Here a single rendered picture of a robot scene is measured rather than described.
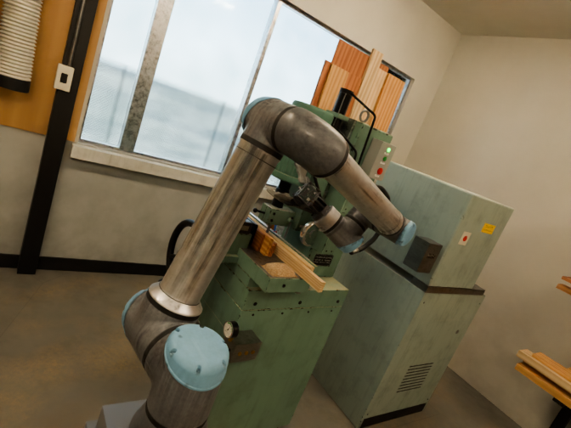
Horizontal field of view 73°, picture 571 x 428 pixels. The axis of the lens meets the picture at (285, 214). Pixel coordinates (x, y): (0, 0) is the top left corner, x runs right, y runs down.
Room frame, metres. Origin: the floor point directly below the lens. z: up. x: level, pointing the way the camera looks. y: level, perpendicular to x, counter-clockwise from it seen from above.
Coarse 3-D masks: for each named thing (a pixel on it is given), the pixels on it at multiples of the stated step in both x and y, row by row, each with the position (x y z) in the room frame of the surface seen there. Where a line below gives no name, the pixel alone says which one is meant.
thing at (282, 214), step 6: (264, 204) 1.58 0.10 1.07; (270, 204) 1.61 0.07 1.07; (264, 210) 1.57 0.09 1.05; (270, 210) 1.54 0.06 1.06; (276, 210) 1.56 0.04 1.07; (282, 210) 1.58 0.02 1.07; (288, 210) 1.63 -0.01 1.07; (258, 216) 1.59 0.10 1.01; (264, 216) 1.56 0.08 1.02; (270, 216) 1.55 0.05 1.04; (276, 216) 1.57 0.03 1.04; (282, 216) 1.59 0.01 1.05; (288, 216) 1.61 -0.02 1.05; (294, 216) 1.63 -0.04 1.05; (270, 222) 1.56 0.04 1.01; (276, 222) 1.58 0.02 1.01; (282, 222) 1.60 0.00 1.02; (288, 222) 1.62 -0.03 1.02
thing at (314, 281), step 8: (280, 248) 1.50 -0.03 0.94; (280, 256) 1.48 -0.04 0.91; (288, 256) 1.45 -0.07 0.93; (288, 264) 1.44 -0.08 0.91; (296, 264) 1.41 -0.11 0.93; (296, 272) 1.40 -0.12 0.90; (304, 272) 1.37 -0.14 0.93; (312, 272) 1.37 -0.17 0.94; (312, 280) 1.33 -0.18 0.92; (320, 280) 1.31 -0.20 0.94; (320, 288) 1.30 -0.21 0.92
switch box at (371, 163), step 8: (376, 144) 1.67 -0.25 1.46; (384, 144) 1.66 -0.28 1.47; (368, 152) 1.69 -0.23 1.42; (376, 152) 1.66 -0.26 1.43; (384, 152) 1.67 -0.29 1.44; (392, 152) 1.71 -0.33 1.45; (368, 160) 1.68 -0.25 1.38; (376, 160) 1.66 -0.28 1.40; (368, 168) 1.67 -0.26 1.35; (376, 168) 1.67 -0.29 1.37; (384, 168) 1.70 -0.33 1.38; (368, 176) 1.66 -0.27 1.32
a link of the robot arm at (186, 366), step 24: (168, 336) 0.78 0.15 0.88; (192, 336) 0.79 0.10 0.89; (216, 336) 0.83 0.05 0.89; (144, 360) 0.78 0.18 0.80; (168, 360) 0.72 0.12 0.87; (192, 360) 0.72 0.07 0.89; (216, 360) 0.75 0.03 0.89; (168, 384) 0.71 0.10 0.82; (192, 384) 0.71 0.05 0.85; (216, 384) 0.74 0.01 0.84; (168, 408) 0.71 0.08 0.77; (192, 408) 0.71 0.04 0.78
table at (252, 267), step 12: (240, 252) 1.42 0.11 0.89; (252, 252) 1.44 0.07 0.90; (240, 264) 1.40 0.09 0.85; (252, 264) 1.35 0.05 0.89; (264, 264) 1.37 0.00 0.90; (252, 276) 1.33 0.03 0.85; (264, 276) 1.29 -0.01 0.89; (264, 288) 1.27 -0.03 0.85; (276, 288) 1.30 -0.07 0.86; (288, 288) 1.33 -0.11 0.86; (300, 288) 1.37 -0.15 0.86
